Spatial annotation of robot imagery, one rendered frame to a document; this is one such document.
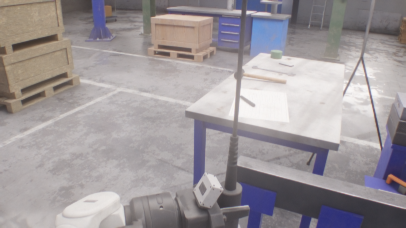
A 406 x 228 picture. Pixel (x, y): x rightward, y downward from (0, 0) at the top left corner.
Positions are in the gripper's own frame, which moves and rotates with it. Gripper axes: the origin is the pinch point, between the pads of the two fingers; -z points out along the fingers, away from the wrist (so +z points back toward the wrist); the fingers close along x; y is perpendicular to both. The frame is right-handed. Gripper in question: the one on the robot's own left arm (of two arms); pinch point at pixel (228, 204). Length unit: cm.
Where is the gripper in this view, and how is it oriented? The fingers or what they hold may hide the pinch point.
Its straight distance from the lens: 59.5
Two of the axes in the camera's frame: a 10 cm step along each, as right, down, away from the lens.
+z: -9.5, 1.0, -2.8
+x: 3.0, 4.0, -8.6
